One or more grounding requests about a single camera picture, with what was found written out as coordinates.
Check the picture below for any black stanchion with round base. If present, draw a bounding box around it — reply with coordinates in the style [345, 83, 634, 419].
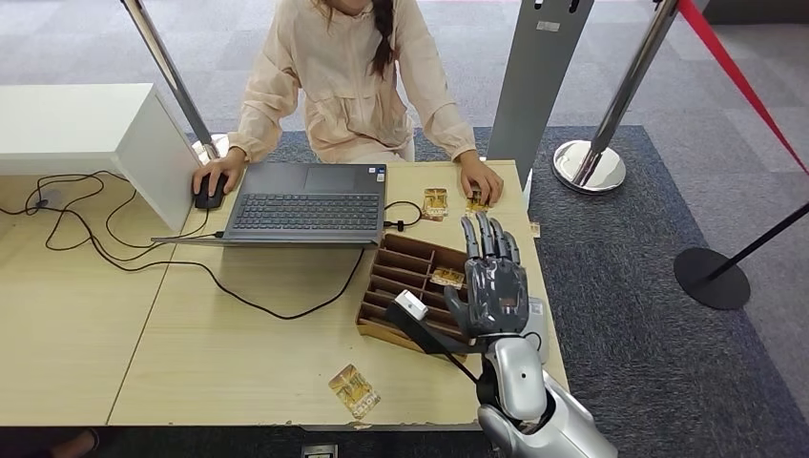
[673, 201, 809, 312]

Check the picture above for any long black power cable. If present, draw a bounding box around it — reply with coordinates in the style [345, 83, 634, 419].
[0, 170, 368, 322]

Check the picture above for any person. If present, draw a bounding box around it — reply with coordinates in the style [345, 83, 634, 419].
[191, 0, 505, 210]

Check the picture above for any red barrier rope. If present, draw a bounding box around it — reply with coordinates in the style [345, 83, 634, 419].
[675, 0, 809, 178]

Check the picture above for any dark grey laptop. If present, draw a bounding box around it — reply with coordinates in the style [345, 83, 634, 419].
[220, 162, 388, 246]

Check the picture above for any tan shoe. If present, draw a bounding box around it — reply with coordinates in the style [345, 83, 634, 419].
[49, 427, 101, 458]

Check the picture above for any chrome stanchion post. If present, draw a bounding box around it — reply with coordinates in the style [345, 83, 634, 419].
[551, 0, 682, 196]
[119, 0, 230, 167]

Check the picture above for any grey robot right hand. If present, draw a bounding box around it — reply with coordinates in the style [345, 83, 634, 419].
[443, 211, 530, 340]

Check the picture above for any brown wooden card organiser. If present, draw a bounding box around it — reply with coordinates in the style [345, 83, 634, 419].
[355, 232, 472, 364]

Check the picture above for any light grey card reader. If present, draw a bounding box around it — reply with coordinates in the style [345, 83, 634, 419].
[528, 297, 551, 357]

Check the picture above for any grey kiosk pillar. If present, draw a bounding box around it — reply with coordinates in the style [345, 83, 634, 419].
[487, 0, 596, 184]

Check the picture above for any short black cable with plug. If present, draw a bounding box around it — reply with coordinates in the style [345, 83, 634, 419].
[382, 199, 425, 232]

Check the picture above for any person's right hand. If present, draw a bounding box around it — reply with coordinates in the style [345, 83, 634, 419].
[191, 146, 248, 198]

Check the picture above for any thin grey rod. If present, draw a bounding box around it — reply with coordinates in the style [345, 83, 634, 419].
[149, 236, 225, 246]

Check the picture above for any person's left hand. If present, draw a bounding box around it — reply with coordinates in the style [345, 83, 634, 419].
[456, 149, 505, 207]

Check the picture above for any white desk cabinet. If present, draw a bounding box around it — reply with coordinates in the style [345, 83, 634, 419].
[0, 83, 200, 233]

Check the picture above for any black computer mouse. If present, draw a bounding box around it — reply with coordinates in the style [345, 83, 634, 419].
[192, 175, 229, 211]

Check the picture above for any black mouse cable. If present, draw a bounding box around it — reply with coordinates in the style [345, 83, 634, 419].
[104, 188, 219, 251]

